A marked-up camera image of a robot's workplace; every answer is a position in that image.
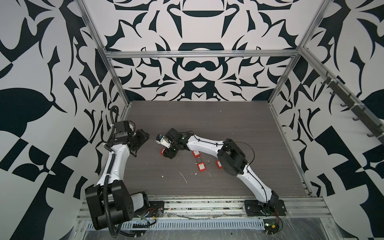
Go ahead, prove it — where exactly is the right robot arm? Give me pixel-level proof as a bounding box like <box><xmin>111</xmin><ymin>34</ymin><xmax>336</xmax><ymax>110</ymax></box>
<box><xmin>156</xmin><ymin>128</ymin><xmax>279</xmax><ymax>212</ymax></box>

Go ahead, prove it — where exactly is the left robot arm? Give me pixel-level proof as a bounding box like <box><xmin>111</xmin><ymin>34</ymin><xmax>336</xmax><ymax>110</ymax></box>
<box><xmin>86</xmin><ymin>121</ymin><xmax>150</xmax><ymax>238</ymax></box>

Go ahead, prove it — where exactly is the small electronics board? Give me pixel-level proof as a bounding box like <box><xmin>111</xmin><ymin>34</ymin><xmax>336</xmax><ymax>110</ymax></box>
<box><xmin>263</xmin><ymin>218</ymin><xmax>283</xmax><ymax>236</ymax></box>

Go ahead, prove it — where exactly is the black corrugated cable hose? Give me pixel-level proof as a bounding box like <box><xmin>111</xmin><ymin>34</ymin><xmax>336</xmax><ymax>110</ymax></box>
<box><xmin>101</xmin><ymin>104</ymin><xmax>121</xmax><ymax>239</ymax></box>

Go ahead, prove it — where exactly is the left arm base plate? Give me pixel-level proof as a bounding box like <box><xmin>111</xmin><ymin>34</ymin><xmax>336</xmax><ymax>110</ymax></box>
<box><xmin>134</xmin><ymin>201</ymin><xmax>165</xmax><ymax>218</ymax></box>

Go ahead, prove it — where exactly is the white slotted cable duct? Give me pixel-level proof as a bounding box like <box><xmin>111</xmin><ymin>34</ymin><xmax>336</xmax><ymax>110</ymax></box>
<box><xmin>86</xmin><ymin>218</ymin><xmax>266</xmax><ymax>231</ymax></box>

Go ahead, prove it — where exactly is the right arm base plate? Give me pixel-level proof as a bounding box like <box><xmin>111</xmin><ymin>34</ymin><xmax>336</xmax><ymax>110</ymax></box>
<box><xmin>244</xmin><ymin>200</ymin><xmax>287</xmax><ymax>217</ymax></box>

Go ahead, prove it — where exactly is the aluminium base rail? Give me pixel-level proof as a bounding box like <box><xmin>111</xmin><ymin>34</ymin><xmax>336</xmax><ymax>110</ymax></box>
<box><xmin>77</xmin><ymin>196</ymin><xmax>331</xmax><ymax>220</ymax></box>

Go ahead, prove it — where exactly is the black hook rail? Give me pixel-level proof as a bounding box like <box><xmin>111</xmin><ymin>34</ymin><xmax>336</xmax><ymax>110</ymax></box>
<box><xmin>320</xmin><ymin>72</ymin><xmax>384</xmax><ymax>145</ymax></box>

